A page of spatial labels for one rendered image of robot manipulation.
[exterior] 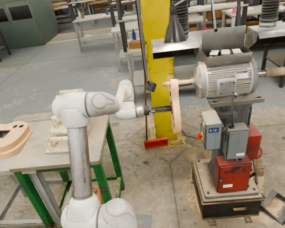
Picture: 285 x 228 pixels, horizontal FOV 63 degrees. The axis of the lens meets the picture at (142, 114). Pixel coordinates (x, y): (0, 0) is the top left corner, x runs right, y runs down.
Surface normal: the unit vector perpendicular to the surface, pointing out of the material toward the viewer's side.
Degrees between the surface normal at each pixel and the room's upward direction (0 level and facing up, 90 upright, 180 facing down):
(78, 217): 60
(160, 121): 90
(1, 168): 0
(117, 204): 6
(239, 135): 90
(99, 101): 53
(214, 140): 90
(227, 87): 90
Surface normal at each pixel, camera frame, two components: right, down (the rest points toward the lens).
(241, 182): 0.00, 0.54
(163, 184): -0.12, -0.84
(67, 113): -0.17, 0.20
